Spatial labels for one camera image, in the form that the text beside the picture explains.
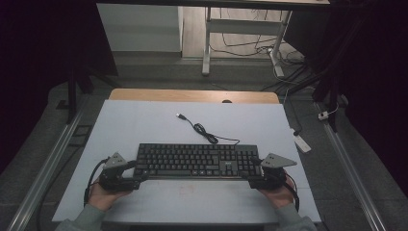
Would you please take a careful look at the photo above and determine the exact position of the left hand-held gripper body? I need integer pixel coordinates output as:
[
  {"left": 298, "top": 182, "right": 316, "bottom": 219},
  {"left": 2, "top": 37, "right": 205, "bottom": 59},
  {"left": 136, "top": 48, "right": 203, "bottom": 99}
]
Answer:
[{"left": 97, "top": 151, "right": 142, "bottom": 193}]

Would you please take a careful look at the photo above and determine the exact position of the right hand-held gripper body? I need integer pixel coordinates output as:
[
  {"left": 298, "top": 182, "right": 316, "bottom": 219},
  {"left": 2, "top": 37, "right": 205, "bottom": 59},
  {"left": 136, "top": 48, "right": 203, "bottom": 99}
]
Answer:
[{"left": 247, "top": 152, "right": 298, "bottom": 192}]

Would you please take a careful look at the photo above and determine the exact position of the black computer keyboard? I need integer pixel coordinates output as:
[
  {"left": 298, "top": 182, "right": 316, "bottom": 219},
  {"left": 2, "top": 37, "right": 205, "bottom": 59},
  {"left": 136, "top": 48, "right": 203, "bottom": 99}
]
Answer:
[{"left": 132, "top": 142, "right": 264, "bottom": 181}]

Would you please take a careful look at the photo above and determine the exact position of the person's left hand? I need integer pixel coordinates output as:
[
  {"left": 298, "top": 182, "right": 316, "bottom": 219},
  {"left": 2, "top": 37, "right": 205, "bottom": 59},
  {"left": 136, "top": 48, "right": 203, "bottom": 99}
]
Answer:
[{"left": 88, "top": 184, "right": 133, "bottom": 213}]

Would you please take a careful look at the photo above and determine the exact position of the person's right hand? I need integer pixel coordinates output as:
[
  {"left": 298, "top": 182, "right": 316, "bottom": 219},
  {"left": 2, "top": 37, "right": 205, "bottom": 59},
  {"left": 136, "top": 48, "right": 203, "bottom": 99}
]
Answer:
[{"left": 257, "top": 176, "right": 296, "bottom": 210}]

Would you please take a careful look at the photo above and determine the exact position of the white board sheet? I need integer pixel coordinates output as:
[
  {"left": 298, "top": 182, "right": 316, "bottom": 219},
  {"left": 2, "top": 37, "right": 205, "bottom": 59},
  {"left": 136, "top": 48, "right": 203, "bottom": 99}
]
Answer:
[{"left": 51, "top": 98, "right": 322, "bottom": 224}]

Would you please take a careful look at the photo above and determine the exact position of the white power strip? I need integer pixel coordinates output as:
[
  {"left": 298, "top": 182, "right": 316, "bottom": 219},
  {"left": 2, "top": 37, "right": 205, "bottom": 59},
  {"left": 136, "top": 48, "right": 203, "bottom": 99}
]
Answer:
[{"left": 290, "top": 127, "right": 313, "bottom": 154}]

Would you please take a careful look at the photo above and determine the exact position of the black metal stand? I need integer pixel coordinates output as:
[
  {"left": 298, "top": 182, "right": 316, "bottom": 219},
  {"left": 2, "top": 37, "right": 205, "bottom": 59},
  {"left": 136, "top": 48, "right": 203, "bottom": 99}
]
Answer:
[
  {"left": 312, "top": 72, "right": 342, "bottom": 133},
  {"left": 55, "top": 67, "right": 94, "bottom": 125}
]

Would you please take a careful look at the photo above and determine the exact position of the white-framed desk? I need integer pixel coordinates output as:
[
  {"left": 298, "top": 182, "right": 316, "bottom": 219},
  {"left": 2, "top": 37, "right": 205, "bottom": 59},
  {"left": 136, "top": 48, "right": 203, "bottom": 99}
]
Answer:
[{"left": 95, "top": 0, "right": 332, "bottom": 78}]

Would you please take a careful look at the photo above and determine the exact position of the black curtain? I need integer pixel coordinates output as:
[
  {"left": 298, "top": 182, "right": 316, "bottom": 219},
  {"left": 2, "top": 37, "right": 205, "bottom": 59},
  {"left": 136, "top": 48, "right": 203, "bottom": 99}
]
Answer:
[
  {"left": 0, "top": 0, "right": 118, "bottom": 175},
  {"left": 283, "top": 0, "right": 408, "bottom": 200}
]

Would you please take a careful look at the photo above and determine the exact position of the white cabinet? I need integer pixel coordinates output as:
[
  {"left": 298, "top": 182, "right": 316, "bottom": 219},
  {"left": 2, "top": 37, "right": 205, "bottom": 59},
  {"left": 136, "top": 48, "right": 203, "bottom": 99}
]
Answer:
[{"left": 96, "top": 3, "right": 184, "bottom": 53}]

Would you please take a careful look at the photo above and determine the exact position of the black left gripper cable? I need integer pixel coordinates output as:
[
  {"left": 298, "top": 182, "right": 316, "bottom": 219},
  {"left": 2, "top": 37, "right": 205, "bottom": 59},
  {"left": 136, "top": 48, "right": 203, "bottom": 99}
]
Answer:
[{"left": 83, "top": 156, "right": 112, "bottom": 208}]

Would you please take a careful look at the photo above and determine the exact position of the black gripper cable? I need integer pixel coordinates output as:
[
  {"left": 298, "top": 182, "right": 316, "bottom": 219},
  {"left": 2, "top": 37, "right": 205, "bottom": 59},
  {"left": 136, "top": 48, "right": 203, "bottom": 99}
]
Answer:
[
  {"left": 283, "top": 172, "right": 301, "bottom": 214},
  {"left": 83, "top": 156, "right": 112, "bottom": 208}
]

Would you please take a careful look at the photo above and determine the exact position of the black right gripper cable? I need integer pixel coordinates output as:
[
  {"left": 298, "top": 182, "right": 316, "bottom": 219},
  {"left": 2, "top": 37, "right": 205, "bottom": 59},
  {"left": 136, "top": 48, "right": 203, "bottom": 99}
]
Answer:
[{"left": 283, "top": 172, "right": 301, "bottom": 214}]

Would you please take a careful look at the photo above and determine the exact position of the black keyboard cable with plug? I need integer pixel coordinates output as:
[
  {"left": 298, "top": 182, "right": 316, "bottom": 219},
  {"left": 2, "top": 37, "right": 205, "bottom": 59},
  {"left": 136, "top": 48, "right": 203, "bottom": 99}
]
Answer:
[{"left": 175, "top": 113, "right": 242, "bottom": 146}]

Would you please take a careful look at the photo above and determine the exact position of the aluminium rail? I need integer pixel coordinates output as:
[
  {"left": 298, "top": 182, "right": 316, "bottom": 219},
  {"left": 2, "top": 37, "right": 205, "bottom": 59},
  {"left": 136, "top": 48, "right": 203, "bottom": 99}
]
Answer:
[
  {"left": 5, "top": 105, "right": 89, "bottom": 231},
  {"left": 315, "top": 102, "right": 388, "bottom": 231}
]

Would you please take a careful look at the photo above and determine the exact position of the black floor cable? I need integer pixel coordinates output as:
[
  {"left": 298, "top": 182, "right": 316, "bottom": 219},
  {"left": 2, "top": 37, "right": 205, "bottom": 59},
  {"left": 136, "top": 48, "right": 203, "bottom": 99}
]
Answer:
[{"left": 209, "top": 31, "right": 304, "bottom": 65}]

